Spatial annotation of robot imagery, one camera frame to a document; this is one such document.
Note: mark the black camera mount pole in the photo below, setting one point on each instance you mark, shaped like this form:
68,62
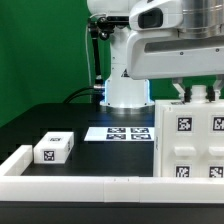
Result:
94,33

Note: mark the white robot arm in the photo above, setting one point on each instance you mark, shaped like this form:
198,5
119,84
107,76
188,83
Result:
201,19

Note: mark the white cabinet top block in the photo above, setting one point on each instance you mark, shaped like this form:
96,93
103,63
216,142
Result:
53,148

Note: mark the white marker sheet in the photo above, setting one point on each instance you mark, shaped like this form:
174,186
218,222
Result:
120,134

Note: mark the white cabinet body box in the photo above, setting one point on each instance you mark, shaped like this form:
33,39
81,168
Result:
198,101

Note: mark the white table border fence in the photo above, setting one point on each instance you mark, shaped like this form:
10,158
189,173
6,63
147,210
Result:
15,186

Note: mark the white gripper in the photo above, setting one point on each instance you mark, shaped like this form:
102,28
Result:
162,54

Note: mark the white cabinet door panel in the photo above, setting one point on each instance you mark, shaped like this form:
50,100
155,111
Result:
182,150
215,143

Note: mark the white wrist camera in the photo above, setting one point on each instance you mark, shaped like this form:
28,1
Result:
156,14

